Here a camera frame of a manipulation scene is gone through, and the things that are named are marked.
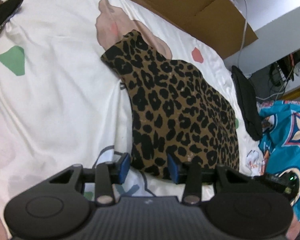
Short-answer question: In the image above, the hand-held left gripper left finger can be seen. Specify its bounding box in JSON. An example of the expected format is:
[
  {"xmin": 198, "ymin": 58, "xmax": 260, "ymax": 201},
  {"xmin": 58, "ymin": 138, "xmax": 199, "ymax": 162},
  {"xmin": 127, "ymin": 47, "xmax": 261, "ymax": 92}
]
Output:
[{"xmin": 49, "ymin": 152, "xmax": 130, "ymax": 203}]

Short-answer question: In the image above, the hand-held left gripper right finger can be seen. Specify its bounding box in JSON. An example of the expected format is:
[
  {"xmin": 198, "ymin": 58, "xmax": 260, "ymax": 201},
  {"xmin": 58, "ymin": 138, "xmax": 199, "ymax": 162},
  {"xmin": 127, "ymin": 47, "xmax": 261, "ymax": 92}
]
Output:
[{"xmin": 167, "ymin": 154, "xmax": 253, "ymax": 203}]

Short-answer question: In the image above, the leopard print garment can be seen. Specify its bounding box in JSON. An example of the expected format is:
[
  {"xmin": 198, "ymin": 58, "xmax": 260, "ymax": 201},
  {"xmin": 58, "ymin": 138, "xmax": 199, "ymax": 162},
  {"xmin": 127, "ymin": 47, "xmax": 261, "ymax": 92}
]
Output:
[{"xmin": 101, "ymin": 29, "xmax": 240, "ymax": 180}]

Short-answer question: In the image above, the teal printed blanket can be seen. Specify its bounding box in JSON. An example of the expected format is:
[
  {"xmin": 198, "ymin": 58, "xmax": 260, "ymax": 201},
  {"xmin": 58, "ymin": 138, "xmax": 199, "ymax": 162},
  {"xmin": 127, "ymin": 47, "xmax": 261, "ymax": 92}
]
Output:
[{"xmin": 257, "ymin": 100, "xmax": 300, "ymax": 224}]

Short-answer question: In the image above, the folded black garment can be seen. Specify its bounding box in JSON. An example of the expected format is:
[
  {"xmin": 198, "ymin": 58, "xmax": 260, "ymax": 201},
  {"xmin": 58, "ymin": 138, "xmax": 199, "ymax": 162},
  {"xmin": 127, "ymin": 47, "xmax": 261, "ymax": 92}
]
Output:
[{"xmin": 231, "ymin": 65, "xmax": 263, "ymax": 141}]

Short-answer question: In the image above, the white bear print bedsheet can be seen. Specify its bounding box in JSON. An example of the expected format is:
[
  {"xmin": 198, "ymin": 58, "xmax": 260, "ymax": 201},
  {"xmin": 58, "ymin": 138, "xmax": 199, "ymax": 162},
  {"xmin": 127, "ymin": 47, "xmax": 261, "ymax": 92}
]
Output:
[{"xmin": 0, "ymin": 0, "xmax": 268, "ymax": 230}]

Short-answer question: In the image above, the black desk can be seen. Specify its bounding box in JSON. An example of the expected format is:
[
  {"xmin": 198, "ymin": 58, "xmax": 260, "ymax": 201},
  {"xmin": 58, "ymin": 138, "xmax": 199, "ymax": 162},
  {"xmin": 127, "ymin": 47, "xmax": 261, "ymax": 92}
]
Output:
[{"xmin": 269, "ymin": 47, "xmax": 300, "ymax": 100}]

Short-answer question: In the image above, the brown cardboard sheet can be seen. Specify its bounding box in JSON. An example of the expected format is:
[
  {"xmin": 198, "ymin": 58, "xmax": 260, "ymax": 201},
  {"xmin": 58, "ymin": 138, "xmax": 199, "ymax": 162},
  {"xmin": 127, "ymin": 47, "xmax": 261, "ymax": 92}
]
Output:
[{"xmin": 97, "ymin": 0, "xmax": 258, "ymax": 60}]

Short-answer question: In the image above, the black cloth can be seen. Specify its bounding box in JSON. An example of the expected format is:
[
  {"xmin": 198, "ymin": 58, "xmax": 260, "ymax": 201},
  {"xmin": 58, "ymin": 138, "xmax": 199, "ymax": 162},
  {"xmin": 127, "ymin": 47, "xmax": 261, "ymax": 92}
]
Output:
[{"xmin": 0, "ymin": 0, "xmax": 24, "ymax": 38}]

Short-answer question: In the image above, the white cable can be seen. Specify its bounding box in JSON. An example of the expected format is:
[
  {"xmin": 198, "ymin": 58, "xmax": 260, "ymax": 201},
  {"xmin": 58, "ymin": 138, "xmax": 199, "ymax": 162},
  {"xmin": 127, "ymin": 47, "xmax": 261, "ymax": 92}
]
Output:
[{"xmin": 237, "ymin": 0, "xmax": 249, "ymax": 67}]

